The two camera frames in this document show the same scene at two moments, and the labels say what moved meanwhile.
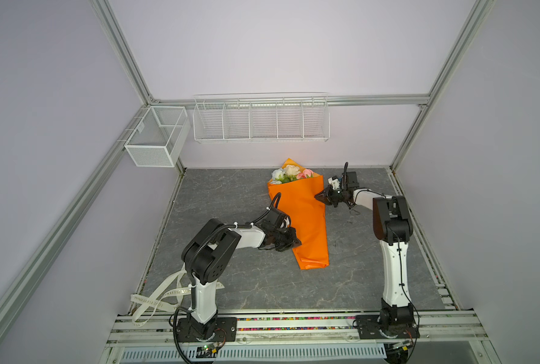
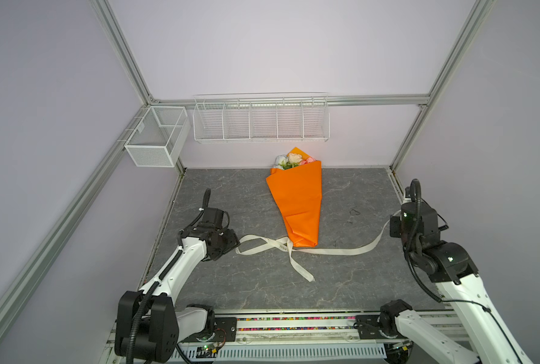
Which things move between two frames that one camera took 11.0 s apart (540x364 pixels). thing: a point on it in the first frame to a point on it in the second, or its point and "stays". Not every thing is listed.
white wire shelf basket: x=261 y=117 stays
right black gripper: x=325 y=197 to x=395 y=224
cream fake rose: x=291 y=170 to x=294 y=159
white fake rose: x=275 y=174 to x=282 y=162
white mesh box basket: x=158 y=139 stays
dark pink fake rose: x=306 y=174 to x=309 y=160
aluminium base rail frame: x=456 y=332 stays
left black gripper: x=291 y=241 to x=233 y=242
